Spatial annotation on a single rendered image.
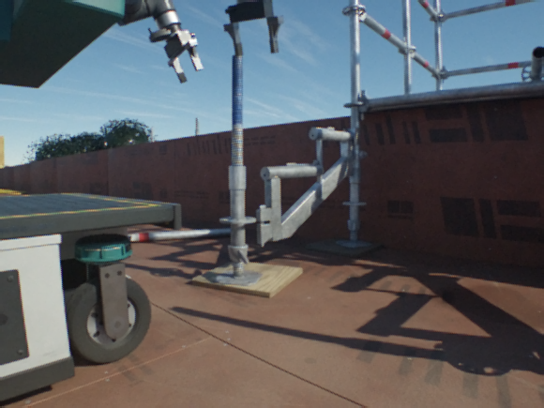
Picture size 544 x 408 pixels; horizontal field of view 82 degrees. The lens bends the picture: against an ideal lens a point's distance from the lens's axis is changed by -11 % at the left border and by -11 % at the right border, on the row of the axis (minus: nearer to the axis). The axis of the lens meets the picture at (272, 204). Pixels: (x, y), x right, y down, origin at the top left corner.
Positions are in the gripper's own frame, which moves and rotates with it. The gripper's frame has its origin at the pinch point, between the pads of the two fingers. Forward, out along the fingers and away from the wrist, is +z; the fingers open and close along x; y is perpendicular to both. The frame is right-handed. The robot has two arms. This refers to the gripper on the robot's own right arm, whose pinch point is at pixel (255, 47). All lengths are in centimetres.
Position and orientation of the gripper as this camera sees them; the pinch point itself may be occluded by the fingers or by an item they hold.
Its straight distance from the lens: 112.5
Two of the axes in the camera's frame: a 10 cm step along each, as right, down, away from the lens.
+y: -5.3, 4.6, -7.1
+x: 8.4, 1.6, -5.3
